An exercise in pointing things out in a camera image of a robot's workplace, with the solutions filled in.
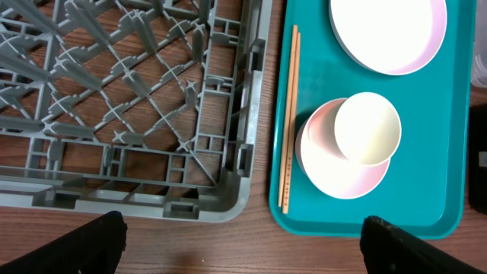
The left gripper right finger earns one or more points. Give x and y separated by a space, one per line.
389 249

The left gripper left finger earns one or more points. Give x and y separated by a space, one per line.
96 247

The small pink plate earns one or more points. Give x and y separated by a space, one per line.
318 157

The white cup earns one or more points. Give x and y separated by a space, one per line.
364 129

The teal serving tray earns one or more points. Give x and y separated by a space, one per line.
423 189

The black tray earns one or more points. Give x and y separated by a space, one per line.
477 158

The grey plastic dish rack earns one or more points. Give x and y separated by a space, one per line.
148 108

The clear plastic bin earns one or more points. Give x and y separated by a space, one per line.
478 71

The large white plate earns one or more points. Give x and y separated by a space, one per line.
391 37

